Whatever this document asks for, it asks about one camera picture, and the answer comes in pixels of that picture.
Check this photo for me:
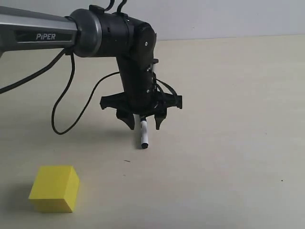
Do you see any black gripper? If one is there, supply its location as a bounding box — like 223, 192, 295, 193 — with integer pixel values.
100, 91, 183, 130

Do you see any black and white whiteboard marker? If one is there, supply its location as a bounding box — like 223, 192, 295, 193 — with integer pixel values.
140, 116, 149, 149

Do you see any yellow cube block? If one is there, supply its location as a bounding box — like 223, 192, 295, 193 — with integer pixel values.
28, 165, 80, 213

